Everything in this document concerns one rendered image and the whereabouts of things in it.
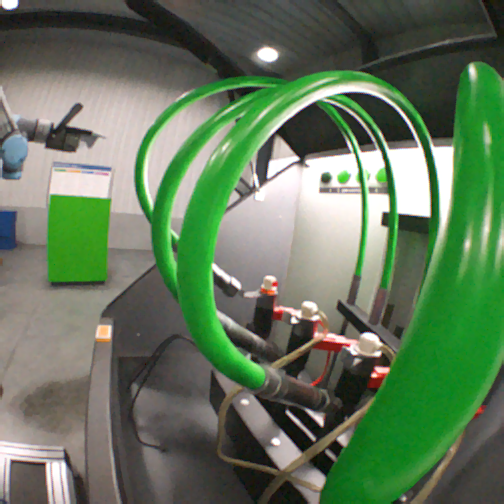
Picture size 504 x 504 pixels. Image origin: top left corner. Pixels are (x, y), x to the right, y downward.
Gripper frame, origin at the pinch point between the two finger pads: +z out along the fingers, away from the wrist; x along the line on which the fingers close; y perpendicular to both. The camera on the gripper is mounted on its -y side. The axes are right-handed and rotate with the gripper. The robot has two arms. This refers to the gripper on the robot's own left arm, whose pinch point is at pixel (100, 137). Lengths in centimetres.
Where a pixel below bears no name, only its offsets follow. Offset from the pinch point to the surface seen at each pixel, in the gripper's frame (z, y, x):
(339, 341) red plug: -5, 23, 85
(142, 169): -17, 11, 63
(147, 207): -16, 14, 65
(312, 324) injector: -7, 21, 81
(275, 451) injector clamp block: -12, 36, 85
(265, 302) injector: -3, 23, 74
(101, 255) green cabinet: 112, 130, -225
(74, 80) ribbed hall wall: 76, -235, -650
